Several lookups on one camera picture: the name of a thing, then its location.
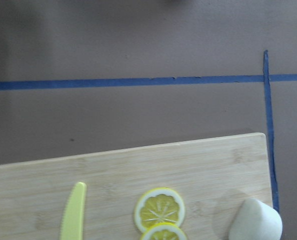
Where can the middle lemon slice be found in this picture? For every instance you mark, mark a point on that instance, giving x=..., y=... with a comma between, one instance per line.
x=164, y=231

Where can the top lemon slice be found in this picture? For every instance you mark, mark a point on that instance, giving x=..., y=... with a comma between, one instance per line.
x=159, y=205

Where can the yellow plastic knife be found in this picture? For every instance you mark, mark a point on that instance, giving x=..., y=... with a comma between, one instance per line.
x=72, y=223

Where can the lemon slice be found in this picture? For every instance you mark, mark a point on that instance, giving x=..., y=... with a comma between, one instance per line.
x=164, y=231
x=159, y=205

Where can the bamboo cutting board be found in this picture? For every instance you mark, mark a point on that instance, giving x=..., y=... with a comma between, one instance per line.
x=213, y=176

